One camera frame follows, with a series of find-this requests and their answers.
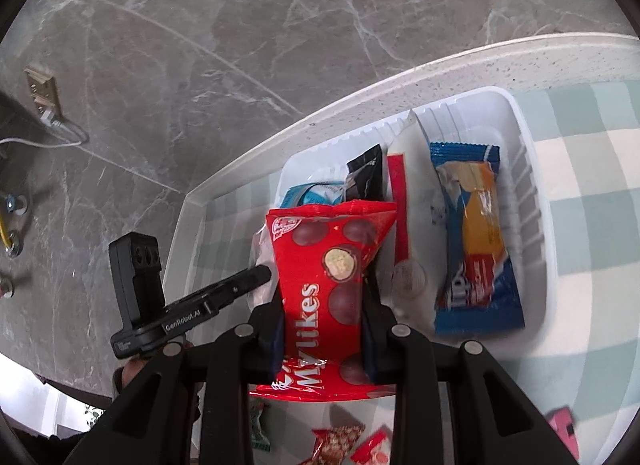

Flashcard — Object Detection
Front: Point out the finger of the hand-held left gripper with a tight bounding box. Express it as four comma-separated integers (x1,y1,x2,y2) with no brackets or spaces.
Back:
197,265,273,307

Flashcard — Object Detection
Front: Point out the green white snack packet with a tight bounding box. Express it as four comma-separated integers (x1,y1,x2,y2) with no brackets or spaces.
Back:
248,401,273,453

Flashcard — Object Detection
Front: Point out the clear white snack packet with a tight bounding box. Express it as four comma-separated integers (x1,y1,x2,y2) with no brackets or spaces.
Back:
251,222,277,308

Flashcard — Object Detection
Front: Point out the red patterned candy packet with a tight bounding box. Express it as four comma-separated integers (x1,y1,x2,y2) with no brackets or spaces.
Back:
312,425,366,465

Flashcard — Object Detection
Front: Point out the pink snack packet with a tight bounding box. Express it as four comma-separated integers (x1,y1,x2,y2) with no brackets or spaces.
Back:
545,407,581,461

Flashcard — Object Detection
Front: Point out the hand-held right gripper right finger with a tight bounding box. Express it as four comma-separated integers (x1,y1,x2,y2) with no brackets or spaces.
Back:
360,270,581,465

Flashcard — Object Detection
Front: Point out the blue orange snack packet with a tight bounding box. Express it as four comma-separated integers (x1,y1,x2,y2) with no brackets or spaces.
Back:
429,141,526,337

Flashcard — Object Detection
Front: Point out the yellow hose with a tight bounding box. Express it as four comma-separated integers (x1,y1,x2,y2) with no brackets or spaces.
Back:
0,210,25,258

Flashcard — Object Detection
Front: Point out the small black snack packet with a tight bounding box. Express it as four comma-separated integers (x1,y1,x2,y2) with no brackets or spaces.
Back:
345,144,383,200

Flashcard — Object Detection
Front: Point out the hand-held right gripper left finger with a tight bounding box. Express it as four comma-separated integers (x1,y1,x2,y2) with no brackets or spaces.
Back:
62,290,286,465

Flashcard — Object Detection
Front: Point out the person's left hand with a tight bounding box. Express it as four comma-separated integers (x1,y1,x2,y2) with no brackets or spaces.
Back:
112,359,157,397

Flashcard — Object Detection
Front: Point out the large white snack bag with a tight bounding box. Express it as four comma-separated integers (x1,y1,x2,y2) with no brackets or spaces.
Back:
386,110,448,333

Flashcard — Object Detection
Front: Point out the gold wall socket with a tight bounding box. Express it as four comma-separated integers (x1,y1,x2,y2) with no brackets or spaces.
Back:
24,67,63,118

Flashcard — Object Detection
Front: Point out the small red snack packet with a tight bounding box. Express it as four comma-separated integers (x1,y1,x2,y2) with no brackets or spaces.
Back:
350,426,396,465

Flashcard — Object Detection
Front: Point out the blue white snack packet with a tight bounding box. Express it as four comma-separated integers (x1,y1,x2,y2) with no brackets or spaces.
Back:
280,181,351,210

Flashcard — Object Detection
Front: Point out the white power cable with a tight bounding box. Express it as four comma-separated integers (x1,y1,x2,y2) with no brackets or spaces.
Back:
0,112,91,148

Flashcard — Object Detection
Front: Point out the white plastic tray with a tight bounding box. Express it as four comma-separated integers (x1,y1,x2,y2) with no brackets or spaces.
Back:
276,86,558,341

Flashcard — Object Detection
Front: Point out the red chocolate ball packet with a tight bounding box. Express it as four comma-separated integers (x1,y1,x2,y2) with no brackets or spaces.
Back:
248,199,399,403

